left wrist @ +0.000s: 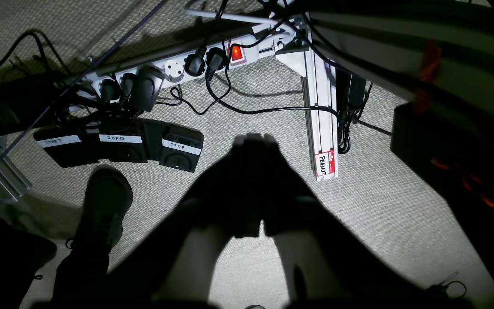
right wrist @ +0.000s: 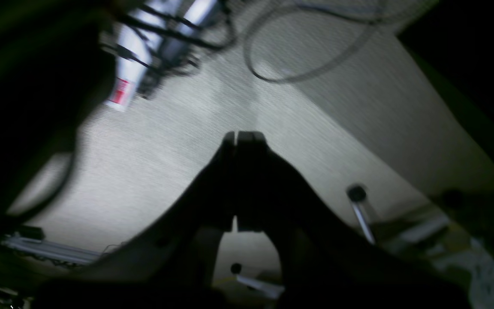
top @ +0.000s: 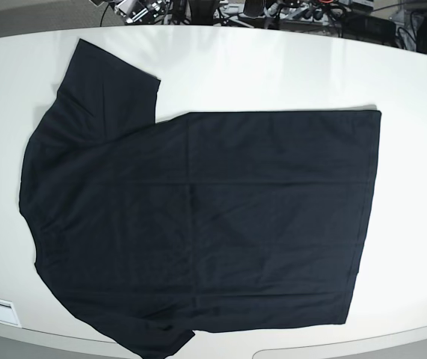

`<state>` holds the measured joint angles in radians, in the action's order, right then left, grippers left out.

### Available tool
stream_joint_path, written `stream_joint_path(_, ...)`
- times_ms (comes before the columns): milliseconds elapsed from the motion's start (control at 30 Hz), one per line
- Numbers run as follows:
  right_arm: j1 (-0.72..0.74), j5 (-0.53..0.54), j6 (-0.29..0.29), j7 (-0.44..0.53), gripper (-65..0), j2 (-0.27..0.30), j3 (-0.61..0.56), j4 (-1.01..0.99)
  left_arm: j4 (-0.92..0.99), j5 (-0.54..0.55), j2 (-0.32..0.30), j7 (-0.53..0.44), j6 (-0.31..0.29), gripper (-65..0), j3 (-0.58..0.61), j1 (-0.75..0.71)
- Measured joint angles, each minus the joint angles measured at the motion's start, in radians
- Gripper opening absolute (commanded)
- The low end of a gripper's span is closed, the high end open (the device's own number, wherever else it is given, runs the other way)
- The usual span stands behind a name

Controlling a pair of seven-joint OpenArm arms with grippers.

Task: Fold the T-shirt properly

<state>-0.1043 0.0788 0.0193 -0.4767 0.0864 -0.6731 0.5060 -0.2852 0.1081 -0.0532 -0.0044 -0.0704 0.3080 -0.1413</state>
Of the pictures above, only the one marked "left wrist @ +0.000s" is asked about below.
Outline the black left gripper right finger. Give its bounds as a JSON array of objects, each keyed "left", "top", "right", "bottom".
[{"left": 263, "top": 134, "right": 428, "bottom": 309}]

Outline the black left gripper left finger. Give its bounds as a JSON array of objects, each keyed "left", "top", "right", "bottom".
[{"left": 105, "top": 134, "right": 269, "bottom": 307}]

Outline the black shoe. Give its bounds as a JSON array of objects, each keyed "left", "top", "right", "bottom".
[{"left": 66, "top": 166, "right": 133, "bottom": 258}]

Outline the black stop foot pedal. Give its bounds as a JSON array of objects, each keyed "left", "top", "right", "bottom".
[{"left": 159, "top": 125, "right": 204, "bottom": 173}]

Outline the black zero foot pedal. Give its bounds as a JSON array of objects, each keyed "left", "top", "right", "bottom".
[{"left": 96, "top": 121, "right": 148, "bottom": 164}]

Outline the black start foot pedal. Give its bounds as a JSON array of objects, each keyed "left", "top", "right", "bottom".
[{"left": 33, "top": 126, "right": 99, "bottom": 168}]

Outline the black power adapter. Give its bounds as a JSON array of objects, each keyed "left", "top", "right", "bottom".
[{"left": 344, "top": 74, "right": 367, "bottom": 112}]

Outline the white power strip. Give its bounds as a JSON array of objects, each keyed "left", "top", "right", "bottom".
[{"left": 77, "top": 34, "right": 259, "bottom": 100}]

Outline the aluminium table leg profile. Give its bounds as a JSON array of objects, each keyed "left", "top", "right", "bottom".
[{"left": 274, "top": 18, "right": 339, "bottom": 182}]

